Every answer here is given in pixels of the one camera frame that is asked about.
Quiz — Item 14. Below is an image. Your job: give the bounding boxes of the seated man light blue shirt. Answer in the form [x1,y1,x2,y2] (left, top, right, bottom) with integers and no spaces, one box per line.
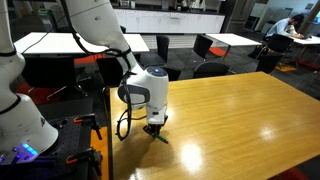
[265,10,306,40]

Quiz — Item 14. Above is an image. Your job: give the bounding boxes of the orange handled black clamp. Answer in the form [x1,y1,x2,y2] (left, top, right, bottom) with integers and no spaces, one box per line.
[73,113,103,141]
[65,147,104,177]

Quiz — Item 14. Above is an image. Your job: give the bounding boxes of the white kitchen counter cabinets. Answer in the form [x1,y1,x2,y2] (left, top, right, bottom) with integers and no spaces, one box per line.
[112,6,226,34]

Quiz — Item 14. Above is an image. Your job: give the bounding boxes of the red seat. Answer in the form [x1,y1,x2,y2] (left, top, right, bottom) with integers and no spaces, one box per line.
[268,166,311,180]

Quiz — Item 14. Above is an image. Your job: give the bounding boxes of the white board panel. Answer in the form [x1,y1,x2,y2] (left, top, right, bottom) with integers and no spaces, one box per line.
[250,2,268,18]

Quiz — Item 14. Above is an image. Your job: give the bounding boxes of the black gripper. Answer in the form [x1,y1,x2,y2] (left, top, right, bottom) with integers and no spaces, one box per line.
[142,123,168,139]

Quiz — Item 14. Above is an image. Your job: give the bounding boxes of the black office chair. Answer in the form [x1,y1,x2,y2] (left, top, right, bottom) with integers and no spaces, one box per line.
[21,54,89,101]
[159,65,182,83]
[192,61,231,80]
[255,53,284,75]
[155,34,171,66]
[193,33,214,60]
[266,33,295,54]

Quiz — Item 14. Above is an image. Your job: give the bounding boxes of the green pen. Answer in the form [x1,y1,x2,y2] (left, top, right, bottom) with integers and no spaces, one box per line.
[153,133,170,145]

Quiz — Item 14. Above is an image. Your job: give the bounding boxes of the white desk with laptop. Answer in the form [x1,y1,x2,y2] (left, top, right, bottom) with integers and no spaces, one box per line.
[289,34,320,47]

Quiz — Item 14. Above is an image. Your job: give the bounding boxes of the white table with thin legs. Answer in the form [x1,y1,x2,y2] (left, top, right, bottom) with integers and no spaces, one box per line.
[204,32,263,64]

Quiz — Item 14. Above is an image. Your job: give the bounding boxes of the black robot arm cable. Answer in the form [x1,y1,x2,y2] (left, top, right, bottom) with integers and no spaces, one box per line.
[59,0,138,142]

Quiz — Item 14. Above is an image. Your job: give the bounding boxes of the green waste bin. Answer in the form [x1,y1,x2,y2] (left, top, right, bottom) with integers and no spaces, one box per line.
[37,8,56,33]

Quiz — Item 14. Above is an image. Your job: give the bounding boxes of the orange seat cushion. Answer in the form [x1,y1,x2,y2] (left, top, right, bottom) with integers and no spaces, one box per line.
[208,47,228,58]
[73,53,107,65]

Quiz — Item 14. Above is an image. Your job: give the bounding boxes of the slanted wooden column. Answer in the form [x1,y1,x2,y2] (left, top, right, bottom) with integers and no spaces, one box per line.
[297,0,320,34]

